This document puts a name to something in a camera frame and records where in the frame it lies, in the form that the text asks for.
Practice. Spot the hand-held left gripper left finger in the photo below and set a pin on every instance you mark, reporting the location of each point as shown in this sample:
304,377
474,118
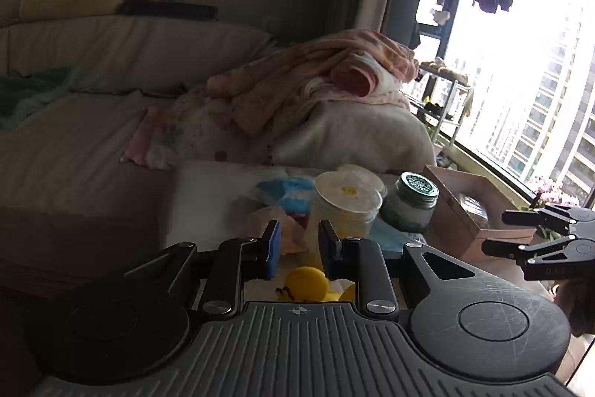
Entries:
273,249

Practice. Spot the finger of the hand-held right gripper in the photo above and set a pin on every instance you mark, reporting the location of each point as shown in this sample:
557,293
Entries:
558,216
558,249

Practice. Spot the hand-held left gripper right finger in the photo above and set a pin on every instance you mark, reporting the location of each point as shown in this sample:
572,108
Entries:
327,250

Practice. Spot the blue soft packet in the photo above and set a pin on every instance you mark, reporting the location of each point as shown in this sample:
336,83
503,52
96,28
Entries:
288,192

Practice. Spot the pale plastic packet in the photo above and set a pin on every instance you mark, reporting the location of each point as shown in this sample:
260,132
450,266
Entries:
290,234

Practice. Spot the pink flowers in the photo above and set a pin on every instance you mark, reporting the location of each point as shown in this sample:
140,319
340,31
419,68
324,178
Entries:
548,192

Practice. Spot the yellow round toy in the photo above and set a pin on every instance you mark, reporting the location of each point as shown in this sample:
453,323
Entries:
304,283

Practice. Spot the clear container with yellow mark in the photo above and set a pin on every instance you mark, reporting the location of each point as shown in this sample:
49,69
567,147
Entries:
344,206

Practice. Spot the blue face mask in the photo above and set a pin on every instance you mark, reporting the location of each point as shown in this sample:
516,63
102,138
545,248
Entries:
395,239

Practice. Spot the round white lid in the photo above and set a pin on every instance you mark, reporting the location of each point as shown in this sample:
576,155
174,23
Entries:
367,173

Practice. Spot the glass jar with green lid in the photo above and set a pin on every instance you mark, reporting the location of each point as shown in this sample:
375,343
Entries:
411,201

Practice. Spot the pink cardboard box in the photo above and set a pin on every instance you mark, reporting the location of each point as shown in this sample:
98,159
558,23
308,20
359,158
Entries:
455,201

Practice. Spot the white cushion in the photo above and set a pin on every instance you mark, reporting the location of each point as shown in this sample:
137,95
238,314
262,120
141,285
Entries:
362,136

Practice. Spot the pink dotted cloth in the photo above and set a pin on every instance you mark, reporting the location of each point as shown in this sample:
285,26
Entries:
186,136

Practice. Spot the metal rack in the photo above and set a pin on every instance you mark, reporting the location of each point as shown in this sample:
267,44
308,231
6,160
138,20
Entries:
446,90

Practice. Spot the pink printed blanket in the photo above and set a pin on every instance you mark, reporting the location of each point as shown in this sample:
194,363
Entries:
302,76

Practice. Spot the beige sofa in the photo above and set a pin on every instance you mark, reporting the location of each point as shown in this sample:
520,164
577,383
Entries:
83,136

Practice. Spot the hanging white socks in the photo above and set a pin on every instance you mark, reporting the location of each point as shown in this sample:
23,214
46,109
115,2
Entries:
439,15

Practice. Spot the dark blue book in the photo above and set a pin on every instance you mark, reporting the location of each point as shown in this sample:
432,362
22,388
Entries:
176,9

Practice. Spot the teal cloth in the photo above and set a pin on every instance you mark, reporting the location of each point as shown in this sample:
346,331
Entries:
28,94

